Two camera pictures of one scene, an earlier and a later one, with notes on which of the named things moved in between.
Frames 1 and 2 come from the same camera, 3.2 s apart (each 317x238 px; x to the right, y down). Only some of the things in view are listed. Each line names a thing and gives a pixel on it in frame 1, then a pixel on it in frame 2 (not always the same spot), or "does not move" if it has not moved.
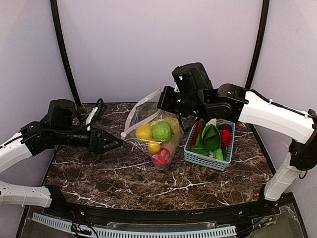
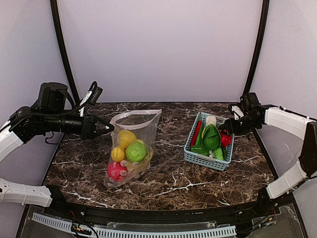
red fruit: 226,137 does not move
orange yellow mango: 154,148 to 118,153
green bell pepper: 199,149 does not move
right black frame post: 265,11 does not move
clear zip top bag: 154,132 to 133,137
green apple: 161,131 to 135,151
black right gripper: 166,99 to 230,126
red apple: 162,157 to 114,169
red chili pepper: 196,134 does not move
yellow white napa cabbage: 171,145 to 143,165
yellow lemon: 144,132 to 126,137
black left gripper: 93,140 to 87,126
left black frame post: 54,5 does not move
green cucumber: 224,152 does not move
